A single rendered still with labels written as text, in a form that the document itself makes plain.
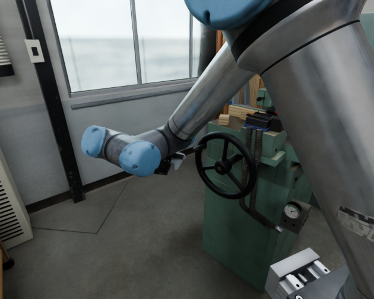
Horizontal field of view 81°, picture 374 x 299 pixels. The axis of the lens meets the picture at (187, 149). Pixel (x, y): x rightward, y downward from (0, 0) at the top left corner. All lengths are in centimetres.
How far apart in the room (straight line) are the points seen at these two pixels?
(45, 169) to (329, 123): 199
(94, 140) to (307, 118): 43
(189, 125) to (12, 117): 157
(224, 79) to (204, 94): 5
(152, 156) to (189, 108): 12
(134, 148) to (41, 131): 153
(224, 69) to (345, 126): 24
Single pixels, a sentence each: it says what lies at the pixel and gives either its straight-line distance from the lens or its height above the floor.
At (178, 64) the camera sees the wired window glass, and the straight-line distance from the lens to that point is 242.
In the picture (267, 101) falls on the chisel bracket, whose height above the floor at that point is 102.
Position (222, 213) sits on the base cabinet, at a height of 39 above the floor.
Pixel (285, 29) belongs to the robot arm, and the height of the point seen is 127.
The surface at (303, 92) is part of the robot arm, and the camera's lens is 21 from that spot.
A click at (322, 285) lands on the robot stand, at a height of 82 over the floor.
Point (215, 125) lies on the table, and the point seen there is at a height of 89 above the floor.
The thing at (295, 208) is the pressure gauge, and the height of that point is 68.
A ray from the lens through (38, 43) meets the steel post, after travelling 176.
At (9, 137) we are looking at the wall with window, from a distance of 195.
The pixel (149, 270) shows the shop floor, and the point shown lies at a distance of 156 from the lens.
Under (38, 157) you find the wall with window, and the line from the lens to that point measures 202.
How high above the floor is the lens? 126
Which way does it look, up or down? 26 degrees down
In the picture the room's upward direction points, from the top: straight up
